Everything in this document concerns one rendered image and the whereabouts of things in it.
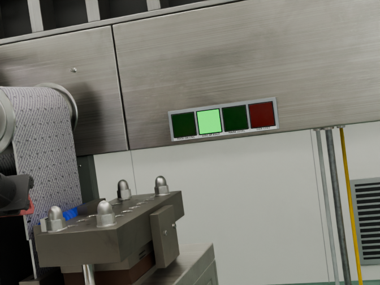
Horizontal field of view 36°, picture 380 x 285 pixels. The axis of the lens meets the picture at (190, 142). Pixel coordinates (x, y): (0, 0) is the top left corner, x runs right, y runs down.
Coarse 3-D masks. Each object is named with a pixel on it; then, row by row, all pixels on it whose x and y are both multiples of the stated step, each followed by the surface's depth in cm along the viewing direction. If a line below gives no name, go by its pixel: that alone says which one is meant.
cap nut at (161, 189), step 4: (160, 176) 136; (156, 180) 136; (160, 180) 135; (164, 180) 136; (156, 184) 136; (160, 184) 135; (164, 184) 136; (156, 188) 136; (160, 188) 135; (164, 188) 135; (168, 188) 137; (156, 192) 136; (160, 192) 135; (164, 192) 135; (168, 192) 137
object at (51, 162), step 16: (16, 144) 110; (32, 144) 115; (48, 144) 121; (64, 144) 128; (16, 160) 110; (32, 160) 115; (48, 160) 120; (64, 160) 127; (32, 176) 114; (48, 176) 120; (64, 176) 126; (32, 192) 113; (48, 192) 119; (64, 192) 125; (80, 192) 132; (48, 208) 118; (64, 208) 125; (32, 224) 112
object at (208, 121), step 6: (198, 114) 132; (204, 114) 132; (210, 114) 132; (216, 114) 131; (198, 120) 133; (204, 120) 132; (210, 120) 132; (216, 120) 132; (204, 126) 132; (210, 126) 132; (216, 126) 132; (204, 132) 132; (210, 132) 132
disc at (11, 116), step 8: (0, 88) 109; (0, 96) 109; (8, 104) 108; (8, 112) 109; (8, 120) 109; (8, 128) 109; (8, 136) 109; (0, 144) 110; (8, 144) 109; (0, 152) 110
